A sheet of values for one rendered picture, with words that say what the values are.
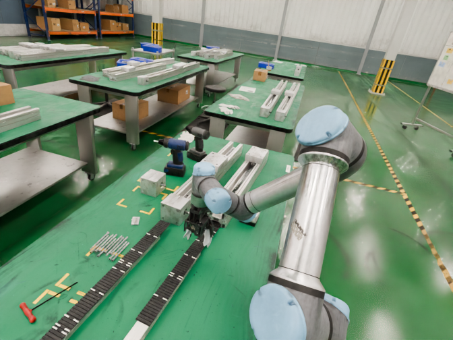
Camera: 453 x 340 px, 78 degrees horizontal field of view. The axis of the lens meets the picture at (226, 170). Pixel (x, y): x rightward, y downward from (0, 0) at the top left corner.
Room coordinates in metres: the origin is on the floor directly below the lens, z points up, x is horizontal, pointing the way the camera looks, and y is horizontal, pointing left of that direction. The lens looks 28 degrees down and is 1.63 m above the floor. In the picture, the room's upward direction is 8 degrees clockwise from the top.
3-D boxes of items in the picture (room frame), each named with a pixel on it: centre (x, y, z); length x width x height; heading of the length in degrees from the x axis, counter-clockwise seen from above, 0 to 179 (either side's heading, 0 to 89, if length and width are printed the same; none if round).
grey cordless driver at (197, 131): (1.69, 0.23, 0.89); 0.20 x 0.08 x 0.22; 61
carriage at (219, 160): (1.46, 0.08, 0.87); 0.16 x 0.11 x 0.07; 163
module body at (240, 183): (1.41, -0.11, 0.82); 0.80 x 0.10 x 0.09; 163
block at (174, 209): (1.04, 0.20, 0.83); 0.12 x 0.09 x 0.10; 73
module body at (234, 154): (1.46, 0.08, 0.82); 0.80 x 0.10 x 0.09; 163
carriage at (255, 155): (1.65, -0.18, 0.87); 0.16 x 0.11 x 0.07; 163
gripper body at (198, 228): (0.83, 0.08, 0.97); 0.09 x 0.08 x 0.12; 163
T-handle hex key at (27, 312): (0.55, 0.49, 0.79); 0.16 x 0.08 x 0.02; 146
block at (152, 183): (1.23, 0.36, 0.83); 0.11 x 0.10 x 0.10; 76
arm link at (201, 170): (0.83, 0.07, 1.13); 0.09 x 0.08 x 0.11; 29
